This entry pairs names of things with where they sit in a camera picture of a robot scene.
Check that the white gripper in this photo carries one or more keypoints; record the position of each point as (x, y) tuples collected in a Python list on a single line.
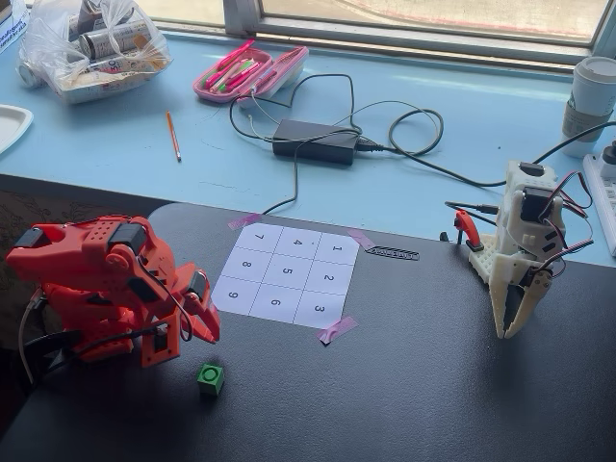
[(511, 297)]

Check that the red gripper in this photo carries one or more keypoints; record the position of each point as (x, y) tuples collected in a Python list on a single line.
[(200, 308)]

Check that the red robot arm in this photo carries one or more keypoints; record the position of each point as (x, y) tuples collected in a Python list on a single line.
[(82, 240)]

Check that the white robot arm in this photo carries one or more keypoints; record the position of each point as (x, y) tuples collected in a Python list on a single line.
[(517, 226)]

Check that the white numbered grid paper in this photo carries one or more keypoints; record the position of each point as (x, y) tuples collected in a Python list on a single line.
[(289, 269)]

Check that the red table clamp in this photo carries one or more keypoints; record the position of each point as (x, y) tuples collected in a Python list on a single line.
[(468, 231)]

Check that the purple tape strip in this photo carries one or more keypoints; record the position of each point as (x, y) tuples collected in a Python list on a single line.
[(361, 238), (337, 329), (243, 221)]

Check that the black striped sticker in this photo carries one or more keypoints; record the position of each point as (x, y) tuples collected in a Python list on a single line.
[(392, 253)]

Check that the white power strip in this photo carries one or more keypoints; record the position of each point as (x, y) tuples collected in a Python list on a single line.
[(604, 192)]

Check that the orange pencil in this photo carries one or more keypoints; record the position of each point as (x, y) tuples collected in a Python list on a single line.
[(173, 136)]

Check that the black power adapter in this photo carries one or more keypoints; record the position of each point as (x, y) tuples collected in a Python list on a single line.
[(315, 142)]

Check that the white coffee cup with sleeve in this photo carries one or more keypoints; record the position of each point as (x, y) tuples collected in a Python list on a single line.
[(589, 103)]

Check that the pink pencil case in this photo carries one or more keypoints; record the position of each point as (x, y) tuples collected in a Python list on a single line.
[(250, 79)]

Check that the pink pen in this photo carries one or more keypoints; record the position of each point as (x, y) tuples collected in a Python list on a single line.
[(236, 54)]

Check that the white paper plate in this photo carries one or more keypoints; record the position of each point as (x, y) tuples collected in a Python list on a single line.
[(12, 125)]

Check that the silver drink can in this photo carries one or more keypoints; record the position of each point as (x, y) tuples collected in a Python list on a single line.
[(113, 39)]

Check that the clear plastic bag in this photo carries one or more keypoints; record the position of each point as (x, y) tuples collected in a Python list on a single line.
[(53, 58)]

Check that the printed white box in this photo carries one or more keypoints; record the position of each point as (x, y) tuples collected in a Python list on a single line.
[(9, 24)]

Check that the wrist camera in red mount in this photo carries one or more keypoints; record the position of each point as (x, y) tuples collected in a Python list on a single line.
[(161, 342)]

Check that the window frame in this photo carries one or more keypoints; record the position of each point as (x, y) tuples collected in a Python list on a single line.
[(409, 38)]

